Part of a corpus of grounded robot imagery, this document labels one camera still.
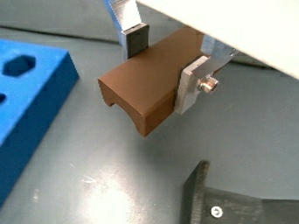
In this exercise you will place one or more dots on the black curved fixture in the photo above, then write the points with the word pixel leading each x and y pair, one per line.
pixel 211 206

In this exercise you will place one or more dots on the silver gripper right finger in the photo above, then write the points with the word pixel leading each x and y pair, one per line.
pixel 196 77

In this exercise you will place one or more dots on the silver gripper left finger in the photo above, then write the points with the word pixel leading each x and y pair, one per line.
pixel 131 29

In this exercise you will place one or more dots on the blue shape sorter block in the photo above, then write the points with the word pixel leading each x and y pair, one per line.
pixel 38 76

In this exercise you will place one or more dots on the brown arch object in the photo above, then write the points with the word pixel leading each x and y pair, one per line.
pixel 142 85

